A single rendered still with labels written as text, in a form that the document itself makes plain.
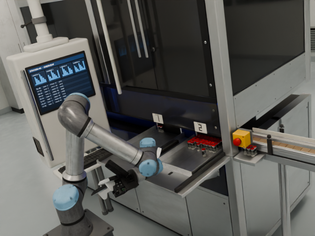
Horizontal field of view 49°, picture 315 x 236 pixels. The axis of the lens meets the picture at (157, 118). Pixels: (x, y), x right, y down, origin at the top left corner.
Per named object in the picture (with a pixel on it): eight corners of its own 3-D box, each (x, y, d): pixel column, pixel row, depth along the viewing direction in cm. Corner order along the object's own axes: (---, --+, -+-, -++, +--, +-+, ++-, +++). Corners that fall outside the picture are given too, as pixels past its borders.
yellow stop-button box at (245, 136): (241, 139, 185) (239, 127, 183) (252, 142, 180) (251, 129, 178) (233, 145, 181) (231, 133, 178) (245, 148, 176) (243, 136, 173)
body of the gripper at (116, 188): (118, 193, 152) (141, 183, 159) (109, 176, 155) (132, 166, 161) (114, 198, 159) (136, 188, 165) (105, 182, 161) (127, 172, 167)
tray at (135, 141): (156, 129, 237) (155, 125, 236) (184, 136, 219) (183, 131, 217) (118, 151, 216) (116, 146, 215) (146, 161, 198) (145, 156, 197)
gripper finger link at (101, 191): (95, 204, 158) (112, 194, 157) (89, 193, 159) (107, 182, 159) (97, 204, 161) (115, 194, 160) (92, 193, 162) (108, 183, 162)
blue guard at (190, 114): (48, 96, 322) (41, 77, 315) (221, 135, 186) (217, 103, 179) (47, 96, 321) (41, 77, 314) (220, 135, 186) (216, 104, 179)
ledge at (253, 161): (247, 149, 194) (247, 146, 194) (268, 154, 185) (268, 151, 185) (233, 160, 186) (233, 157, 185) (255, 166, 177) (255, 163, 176)
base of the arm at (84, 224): (71, 248, 156) (64, 231, 152) (56, 234, 167) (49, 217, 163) (99, 229, 164) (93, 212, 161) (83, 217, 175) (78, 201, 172)
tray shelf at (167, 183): (151, 130, 241) (151, 128, 240) (238, 153, 192) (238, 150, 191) (96, 162, 212) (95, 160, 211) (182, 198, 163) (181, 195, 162)
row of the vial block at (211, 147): (192, 145, 206) (191, 138, 204) (217, 151, 193) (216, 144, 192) (190, 146, 205) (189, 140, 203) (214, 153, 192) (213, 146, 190)
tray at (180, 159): (194, 139, 213) (193, 134, 212) (230, 148, 195) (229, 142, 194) (156, 165, 192) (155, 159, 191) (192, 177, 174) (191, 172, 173)
